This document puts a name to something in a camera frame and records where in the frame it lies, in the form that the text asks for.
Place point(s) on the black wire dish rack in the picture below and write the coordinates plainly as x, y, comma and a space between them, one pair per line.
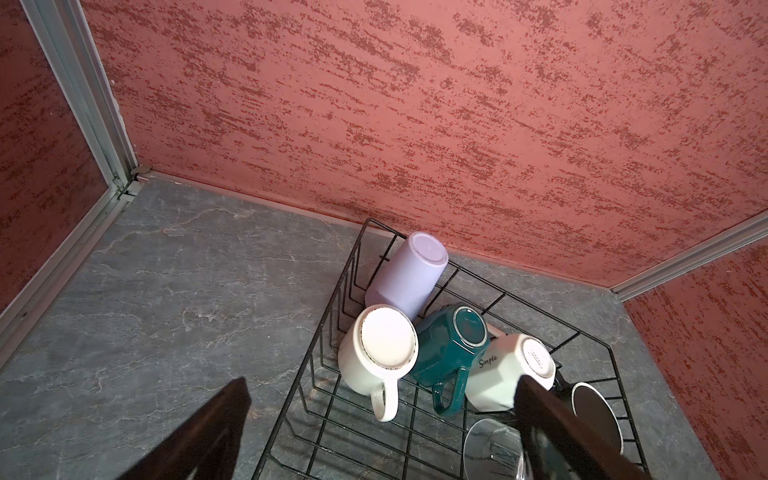
327, 431

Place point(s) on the aluminium corner post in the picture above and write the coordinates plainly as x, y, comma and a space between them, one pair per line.
730, 240
68, 44

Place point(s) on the lilac plastic cup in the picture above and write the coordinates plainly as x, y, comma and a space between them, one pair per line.
407, 280

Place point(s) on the aluminium corner post right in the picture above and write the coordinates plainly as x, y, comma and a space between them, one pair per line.
730, 240

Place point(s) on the black mug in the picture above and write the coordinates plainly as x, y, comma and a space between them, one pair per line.
589, 405

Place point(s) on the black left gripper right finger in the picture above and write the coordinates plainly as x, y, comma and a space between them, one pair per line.
558, 445

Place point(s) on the white mug green handle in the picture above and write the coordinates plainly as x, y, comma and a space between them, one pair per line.
450, 340

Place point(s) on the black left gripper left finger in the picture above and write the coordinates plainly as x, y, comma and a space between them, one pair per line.
206, 445

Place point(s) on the white mug red inside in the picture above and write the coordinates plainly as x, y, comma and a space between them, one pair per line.
379, 349

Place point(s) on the white faceted mug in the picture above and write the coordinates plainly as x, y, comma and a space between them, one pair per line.
494, 376

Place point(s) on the clear plastic cup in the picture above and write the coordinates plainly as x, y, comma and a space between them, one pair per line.
493, 450

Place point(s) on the aluminium corner post left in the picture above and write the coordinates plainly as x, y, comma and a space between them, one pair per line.
68, 44

